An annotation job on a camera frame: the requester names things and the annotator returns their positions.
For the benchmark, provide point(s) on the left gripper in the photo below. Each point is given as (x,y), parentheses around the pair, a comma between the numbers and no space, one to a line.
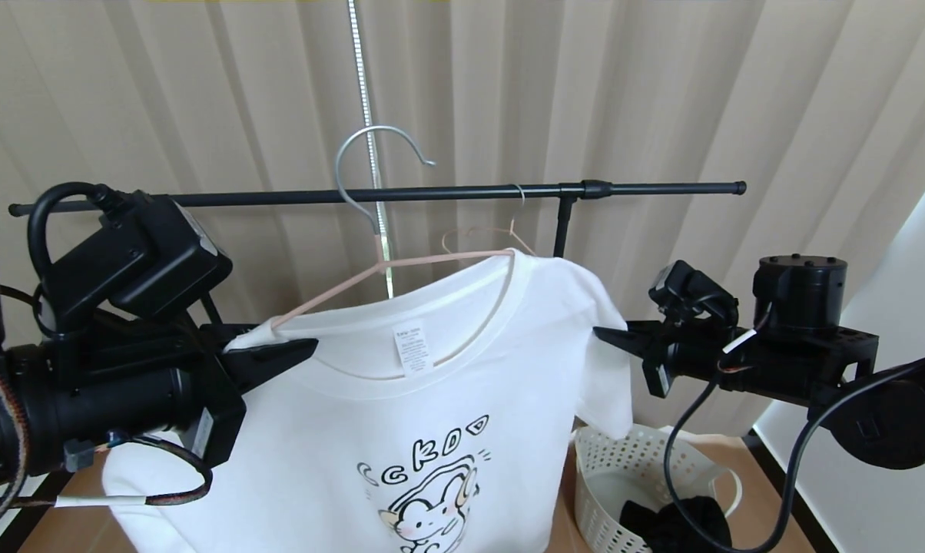
(124,392)

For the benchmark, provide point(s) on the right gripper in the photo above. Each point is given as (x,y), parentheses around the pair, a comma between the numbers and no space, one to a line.
(739,365)

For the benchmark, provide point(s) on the white printed shirt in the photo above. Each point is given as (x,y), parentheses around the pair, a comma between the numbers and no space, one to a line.
(316,430)

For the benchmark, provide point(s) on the pink clothes hanger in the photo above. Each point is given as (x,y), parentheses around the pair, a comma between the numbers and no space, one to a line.
(513,224)
(378,247)

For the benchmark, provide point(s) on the black garment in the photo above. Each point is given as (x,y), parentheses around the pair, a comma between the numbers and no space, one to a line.
(685,526)

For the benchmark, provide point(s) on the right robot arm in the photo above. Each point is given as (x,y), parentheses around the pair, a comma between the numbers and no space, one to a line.
(893,415)

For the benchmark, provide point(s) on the white laundry basket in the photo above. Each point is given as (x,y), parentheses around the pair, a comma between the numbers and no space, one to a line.
(624,453)

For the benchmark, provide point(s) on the black clothes rack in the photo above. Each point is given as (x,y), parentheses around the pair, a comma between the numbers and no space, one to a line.
(278,197)

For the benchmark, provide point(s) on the beige curtain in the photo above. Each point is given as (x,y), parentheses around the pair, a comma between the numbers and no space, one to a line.
(662,92)

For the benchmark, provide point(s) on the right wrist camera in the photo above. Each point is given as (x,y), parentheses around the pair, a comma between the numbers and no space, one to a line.
(689,292)

